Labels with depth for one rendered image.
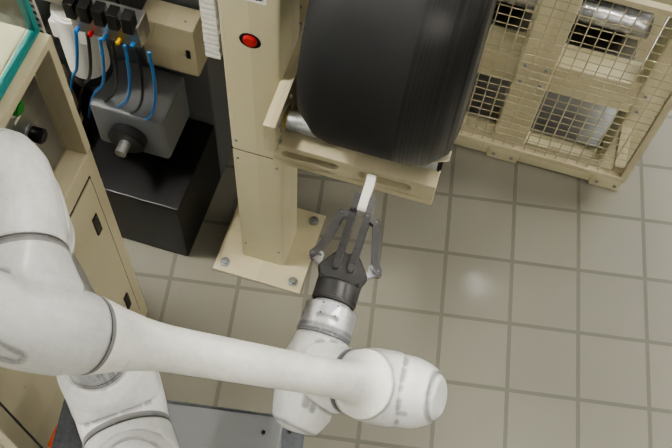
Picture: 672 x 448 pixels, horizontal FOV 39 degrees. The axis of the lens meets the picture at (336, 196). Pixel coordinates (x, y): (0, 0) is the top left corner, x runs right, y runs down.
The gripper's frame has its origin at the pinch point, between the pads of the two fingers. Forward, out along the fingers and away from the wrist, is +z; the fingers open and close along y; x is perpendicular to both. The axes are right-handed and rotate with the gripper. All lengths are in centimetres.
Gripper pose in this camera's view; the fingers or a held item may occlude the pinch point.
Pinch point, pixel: (366, 195)
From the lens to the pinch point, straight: 164.6
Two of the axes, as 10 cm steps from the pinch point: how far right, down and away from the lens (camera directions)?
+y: -9.6, -2.7, 1.0
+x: 0.0, 3.5, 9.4
